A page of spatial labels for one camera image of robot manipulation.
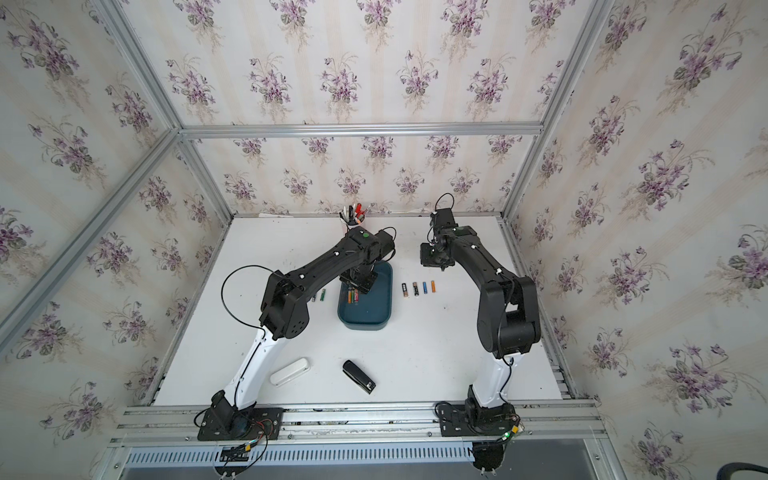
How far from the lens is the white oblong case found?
31.0 inches

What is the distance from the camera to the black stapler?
78 cm

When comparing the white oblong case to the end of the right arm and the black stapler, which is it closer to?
the black stapler

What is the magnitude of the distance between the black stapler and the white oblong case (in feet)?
0.36
